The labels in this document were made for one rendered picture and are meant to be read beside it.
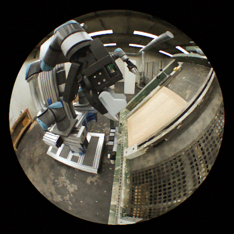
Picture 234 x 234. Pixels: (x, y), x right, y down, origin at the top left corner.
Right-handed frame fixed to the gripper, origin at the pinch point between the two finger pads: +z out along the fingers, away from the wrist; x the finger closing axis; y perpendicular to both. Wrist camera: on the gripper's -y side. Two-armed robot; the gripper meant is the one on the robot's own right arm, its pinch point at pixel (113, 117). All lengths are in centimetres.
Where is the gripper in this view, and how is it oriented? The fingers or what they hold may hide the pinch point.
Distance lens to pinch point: 21.4
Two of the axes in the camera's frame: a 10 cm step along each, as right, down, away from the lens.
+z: 4.6, 7.4, 5.0
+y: 8.9, -3.4, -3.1
